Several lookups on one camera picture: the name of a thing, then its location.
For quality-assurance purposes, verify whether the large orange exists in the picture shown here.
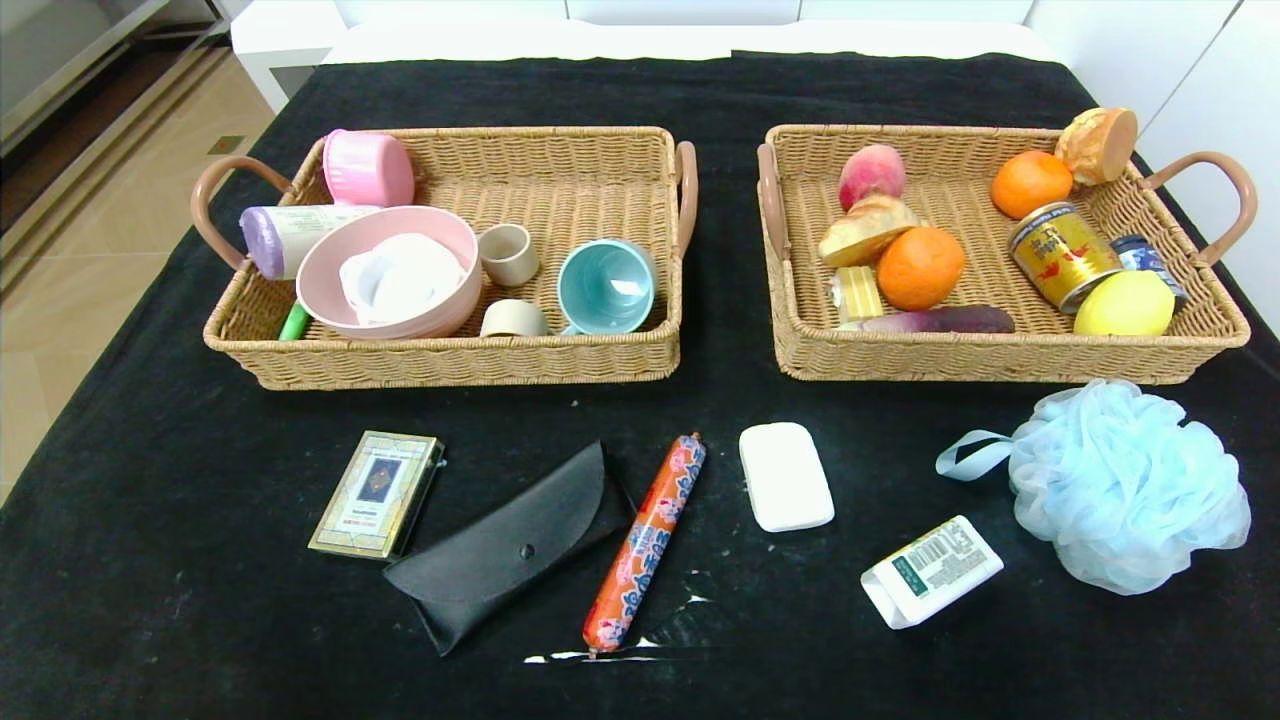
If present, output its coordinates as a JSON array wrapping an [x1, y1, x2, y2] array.
[[877, 226, 967, 312]]

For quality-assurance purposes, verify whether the pink bowl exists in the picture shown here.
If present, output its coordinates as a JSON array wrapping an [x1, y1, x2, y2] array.
[[296, 205, 483, 340]]

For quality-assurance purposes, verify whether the bread slice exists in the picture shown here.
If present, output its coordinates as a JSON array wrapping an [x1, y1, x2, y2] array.
[[818, 194, 923, 267]]

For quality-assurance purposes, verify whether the white bottle with purple cap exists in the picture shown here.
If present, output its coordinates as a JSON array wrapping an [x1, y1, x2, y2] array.
[[239, 204, 381, 281]]

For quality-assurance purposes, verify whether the yellow lemon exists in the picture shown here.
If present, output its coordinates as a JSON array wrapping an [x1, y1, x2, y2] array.
[[1073, 270, 1177, 337]]

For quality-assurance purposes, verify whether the pink plastic cup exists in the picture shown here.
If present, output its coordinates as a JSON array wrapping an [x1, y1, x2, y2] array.
[[322, 129, 416, 208]]

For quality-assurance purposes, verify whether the wicker basket holding tableware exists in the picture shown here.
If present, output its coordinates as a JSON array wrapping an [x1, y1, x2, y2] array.
[[190, 125, 699, 391]]

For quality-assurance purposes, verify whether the yellow cheese block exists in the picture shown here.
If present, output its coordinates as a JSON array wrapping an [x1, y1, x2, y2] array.
[[830, 266, 886, 324]]

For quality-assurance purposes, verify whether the white drink carton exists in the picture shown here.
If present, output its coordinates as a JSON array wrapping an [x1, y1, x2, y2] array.
[[861, 515, 1005, 631]]

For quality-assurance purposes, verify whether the round bread roll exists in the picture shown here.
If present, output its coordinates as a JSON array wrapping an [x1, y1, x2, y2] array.
[[1055, 107, 1140, 187]]

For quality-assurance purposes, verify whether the beige small cup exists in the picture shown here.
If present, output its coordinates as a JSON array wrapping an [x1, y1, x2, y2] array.
[[477, 223, 541, 288], [480, 299, 551, 338]]

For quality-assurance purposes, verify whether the teal mug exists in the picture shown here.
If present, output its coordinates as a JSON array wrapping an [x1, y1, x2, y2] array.
[[556, 238, 659, 336]]

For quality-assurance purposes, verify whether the gold drink can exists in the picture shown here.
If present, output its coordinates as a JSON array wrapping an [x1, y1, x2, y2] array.
[[1008, 201, 1123, 315]]

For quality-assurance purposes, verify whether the blue and white can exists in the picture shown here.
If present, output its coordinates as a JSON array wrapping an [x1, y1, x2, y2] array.
[[1110, 234, 1191, 306]]

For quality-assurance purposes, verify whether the purple sweet potato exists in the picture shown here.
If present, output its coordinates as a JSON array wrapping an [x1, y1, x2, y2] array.
[[840, 305, 1017, 335]]

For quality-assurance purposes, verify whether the white soap bar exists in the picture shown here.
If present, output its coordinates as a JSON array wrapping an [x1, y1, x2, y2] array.
[[738, 421, 836, 534]]

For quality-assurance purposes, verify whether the pink peach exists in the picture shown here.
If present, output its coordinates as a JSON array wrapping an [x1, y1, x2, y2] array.
[[838, 144, 907, 212]]

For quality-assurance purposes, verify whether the gold bordered card box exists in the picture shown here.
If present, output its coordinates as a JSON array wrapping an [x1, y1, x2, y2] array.
[[307, 430, 446, 561]]

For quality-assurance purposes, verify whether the orange wrapped sausage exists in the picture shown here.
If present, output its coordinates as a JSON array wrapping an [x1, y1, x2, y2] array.
[[582, 432, 707, 656]]

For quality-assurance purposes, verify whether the grey metal door frame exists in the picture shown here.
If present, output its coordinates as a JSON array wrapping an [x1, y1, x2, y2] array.
[[0, 0, 233, 151]]

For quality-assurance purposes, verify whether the small orange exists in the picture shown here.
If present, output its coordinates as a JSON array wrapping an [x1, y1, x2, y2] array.
[[990, 150, 1075, 221]]

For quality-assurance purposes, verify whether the light blue bath loofah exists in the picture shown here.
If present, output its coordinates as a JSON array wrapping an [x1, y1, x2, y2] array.
[[936, 378, 1253, 597]]

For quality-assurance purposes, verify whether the wicker basket holding food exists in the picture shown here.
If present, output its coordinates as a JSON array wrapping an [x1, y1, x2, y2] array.
[[757, 122, 1259, 386]]

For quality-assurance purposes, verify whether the black glasses case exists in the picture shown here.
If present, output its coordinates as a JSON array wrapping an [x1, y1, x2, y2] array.
[[383, 440, 638, 658]]

